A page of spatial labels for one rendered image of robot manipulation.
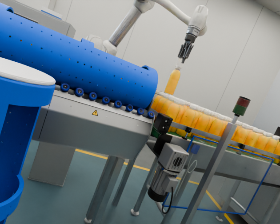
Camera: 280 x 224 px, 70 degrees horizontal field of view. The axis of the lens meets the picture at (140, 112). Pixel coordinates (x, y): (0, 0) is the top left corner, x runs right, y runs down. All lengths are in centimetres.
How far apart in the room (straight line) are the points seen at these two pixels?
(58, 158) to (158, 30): 308
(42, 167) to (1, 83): 143
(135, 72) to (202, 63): 338
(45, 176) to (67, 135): 87
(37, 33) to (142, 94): 60
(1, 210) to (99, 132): 59
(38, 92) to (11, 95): 7
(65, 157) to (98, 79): 99
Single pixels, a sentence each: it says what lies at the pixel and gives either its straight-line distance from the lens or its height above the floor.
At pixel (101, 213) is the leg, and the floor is 22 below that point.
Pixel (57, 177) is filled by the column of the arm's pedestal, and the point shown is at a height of 8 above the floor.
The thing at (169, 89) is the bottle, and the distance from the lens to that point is 150.
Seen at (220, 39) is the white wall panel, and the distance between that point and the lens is 465.
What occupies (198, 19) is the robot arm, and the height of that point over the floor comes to 166.
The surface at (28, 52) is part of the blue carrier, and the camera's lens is 108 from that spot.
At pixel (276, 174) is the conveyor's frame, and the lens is 207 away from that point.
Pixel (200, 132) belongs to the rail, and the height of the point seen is 97.
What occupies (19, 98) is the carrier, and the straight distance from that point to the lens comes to 63.
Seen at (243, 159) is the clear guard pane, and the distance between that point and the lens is 162.
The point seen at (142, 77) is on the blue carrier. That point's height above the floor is 116.
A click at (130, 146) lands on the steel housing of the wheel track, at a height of 73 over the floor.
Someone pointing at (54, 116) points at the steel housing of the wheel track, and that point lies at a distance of 113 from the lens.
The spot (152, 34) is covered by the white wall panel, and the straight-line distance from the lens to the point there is 413.
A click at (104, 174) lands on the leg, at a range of 153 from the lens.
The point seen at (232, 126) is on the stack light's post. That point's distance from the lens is 125.
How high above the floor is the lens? 115
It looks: 9 degrees down
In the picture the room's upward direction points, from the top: 22 degrees clockwise
